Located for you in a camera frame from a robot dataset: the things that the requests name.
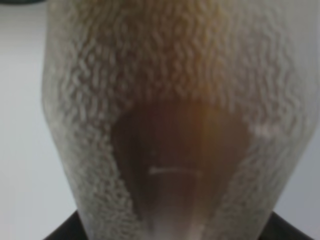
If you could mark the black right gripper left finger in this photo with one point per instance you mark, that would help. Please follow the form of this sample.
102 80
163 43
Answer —
71 229

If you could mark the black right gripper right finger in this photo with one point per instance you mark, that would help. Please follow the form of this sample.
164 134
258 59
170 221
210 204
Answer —
279 229

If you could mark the clear plastic drink bottle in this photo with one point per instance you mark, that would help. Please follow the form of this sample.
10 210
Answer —
180 119

